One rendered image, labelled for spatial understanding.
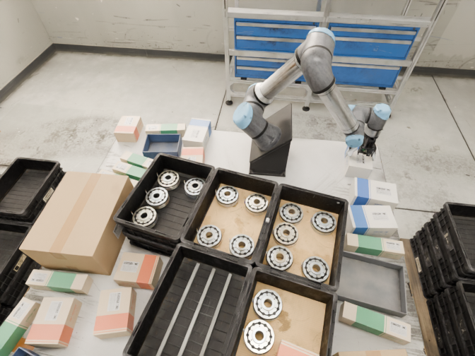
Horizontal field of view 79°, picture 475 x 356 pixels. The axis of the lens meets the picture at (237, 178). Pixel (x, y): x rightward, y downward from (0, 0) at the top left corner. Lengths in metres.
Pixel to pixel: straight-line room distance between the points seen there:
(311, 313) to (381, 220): 0.57
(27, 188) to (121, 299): 1.19
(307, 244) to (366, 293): 0.31
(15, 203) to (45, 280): 0.84
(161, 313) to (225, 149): 0.98
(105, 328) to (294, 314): 0.69
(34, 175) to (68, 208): 0.90
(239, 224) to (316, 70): 0.69
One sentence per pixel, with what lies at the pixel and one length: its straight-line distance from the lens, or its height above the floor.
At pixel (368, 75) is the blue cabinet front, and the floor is 0.44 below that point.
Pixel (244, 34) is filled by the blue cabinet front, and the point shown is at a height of 0.74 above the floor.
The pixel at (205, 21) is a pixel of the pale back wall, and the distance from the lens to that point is 3.83.
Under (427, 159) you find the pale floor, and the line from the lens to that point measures 3.12.
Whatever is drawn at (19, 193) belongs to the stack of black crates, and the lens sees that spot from 2.25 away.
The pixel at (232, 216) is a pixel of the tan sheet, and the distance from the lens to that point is 1.29.
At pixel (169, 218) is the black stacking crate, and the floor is 0.83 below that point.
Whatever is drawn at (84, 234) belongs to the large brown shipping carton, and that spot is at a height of 0.90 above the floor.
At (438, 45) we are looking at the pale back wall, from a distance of 4.17.
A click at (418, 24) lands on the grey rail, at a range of 2.96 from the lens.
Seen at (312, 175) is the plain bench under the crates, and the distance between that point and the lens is 1.65.
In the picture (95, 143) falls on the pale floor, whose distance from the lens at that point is 3.11.
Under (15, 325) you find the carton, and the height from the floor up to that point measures 0.76.
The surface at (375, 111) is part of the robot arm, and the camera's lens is 1.48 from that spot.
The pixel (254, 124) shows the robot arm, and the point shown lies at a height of 1.03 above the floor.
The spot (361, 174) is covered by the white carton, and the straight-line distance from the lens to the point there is 1.68.
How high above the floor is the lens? 1.94
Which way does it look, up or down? 51 degrees down
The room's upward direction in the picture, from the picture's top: 1 degrees counter-clockwise
